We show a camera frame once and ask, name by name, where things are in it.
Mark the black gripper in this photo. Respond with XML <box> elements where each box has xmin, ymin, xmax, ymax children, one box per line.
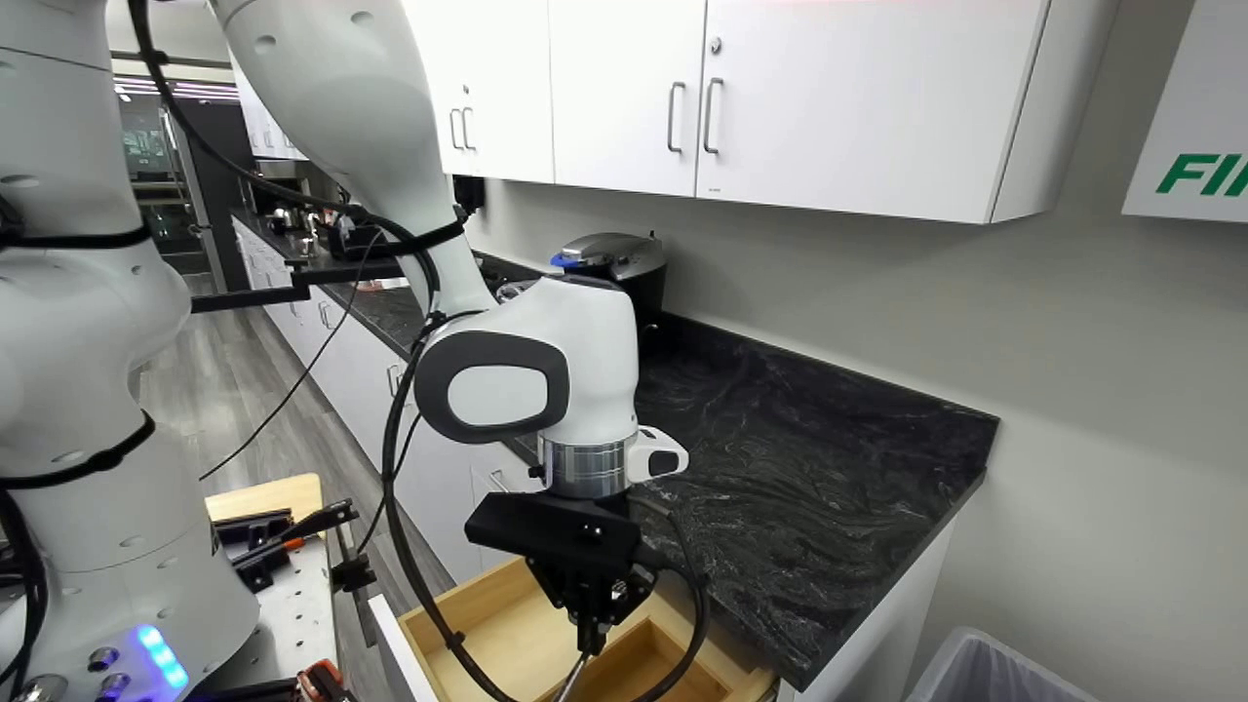
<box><xmin>515</xmin><ymin>523</ymin><xmax>663</xmax><ymax>657</ymax></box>

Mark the wooden drawer with white front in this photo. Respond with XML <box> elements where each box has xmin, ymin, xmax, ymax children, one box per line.
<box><xmin>368</xmin><ymin>557</ymin><xmax>785</xmax><ymax>702</ymax></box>

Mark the red and black clamp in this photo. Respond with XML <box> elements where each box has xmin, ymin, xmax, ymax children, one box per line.
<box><xmin>294</xmin><ymin>656</ymin><xmax>356</xmax><ymax>702</ymax></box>

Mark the white perforated table plate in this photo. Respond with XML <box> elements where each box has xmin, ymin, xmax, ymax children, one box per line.
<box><xmin>212</xmin><ymin>523</ymin><xmax>346</xmax><ymax>702</ymax></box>

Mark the black bar clamp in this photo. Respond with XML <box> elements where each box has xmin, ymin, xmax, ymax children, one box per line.
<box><xmin>207</xmin><ymin>497</ymin><xmax>363</xmax><ymax>590</ymax></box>

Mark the black and silver coffee maker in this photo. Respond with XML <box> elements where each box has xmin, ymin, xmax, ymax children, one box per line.
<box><xmin>545</xmin><ymin>230</ymin><xmax>676</xmax><ymax>428</ymax></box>

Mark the white base cabinet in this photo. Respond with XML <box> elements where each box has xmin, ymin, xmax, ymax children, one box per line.
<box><xmin>229</xmin><ymin>215</ymin><xmax>972</xmax><ymax>702</ymax></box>

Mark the wooden board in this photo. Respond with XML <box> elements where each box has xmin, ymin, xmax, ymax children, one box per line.
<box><xmin>204</xmin><ymin>467</ymin><xmax>326</xmax><ymax>526</ymax></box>

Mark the trash bin with white liner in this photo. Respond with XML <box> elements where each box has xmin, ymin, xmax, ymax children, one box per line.
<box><xmin>903</xmin><ymin>622</ymin><xmax>1109</xmax><ymax>702</ymax></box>

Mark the white sign with green letters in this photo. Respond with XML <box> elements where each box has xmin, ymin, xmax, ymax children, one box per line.
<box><xmin>1120</xmin><ymin>0</ymin><xmax>1248</xmax><ymax>224</ymax></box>

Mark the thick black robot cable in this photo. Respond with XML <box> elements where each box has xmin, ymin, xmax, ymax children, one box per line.
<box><xmin>122</xmin><ymin>0</ymin><xmax>714</xmax><ymax>702</ymax></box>

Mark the black cable with clamp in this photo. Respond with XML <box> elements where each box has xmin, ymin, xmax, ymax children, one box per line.
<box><xmin>326</xmin><ymin>410</ymin><xmax>429</xmax><ymax>600</ymax></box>

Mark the thin black cable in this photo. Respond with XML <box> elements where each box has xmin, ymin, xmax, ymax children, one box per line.
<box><xmin>199</xmin><ymin>298</ymin><xmax>363</xmax><ymax>482</ymax></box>

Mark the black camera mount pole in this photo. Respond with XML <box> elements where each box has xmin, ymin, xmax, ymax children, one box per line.
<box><xmin>187</xmin><ymin>252</ymin><xmax>409</xmax><ymax>314</ymax></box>

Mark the white wall cabinet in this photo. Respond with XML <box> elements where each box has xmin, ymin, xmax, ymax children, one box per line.
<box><xmin>394</xmin><ymin>0</ymin><xmax>1122</xmax><ymax>230</ymax></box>

